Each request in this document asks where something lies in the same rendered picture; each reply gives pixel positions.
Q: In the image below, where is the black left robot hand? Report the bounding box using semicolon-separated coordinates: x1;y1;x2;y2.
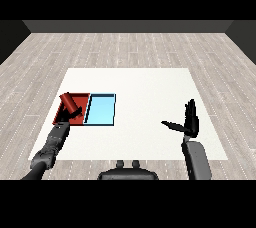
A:
58;104;84;124

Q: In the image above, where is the light blue shallow open box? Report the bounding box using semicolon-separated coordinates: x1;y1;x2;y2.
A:
82;93;117;127

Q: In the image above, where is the red can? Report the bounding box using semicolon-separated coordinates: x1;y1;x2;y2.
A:
59;92;80;115

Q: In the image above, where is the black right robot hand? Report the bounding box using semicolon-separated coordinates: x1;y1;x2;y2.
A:
160;98;200;139

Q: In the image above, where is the dark grey robot body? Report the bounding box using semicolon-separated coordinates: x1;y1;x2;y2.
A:
97;160;159;181

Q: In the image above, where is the red shallow open box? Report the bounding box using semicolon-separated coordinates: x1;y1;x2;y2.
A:
52;92;91;126

